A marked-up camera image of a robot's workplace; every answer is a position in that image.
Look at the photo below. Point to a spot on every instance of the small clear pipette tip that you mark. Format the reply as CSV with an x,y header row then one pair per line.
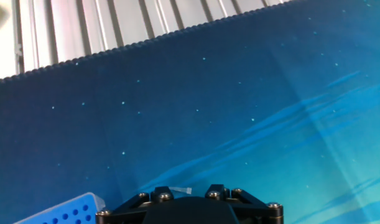
x,y
183,190

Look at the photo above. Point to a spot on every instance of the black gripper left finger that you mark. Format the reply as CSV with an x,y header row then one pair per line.
x,y
127,211

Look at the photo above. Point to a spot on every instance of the blue pipette tip box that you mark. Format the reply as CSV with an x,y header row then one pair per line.
x,y
68,211

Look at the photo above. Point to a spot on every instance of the printed landscape cloth mat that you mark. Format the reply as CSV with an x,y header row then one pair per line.
x,y
208,118

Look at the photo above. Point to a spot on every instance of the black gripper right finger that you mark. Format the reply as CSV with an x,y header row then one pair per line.
x,y
258,211

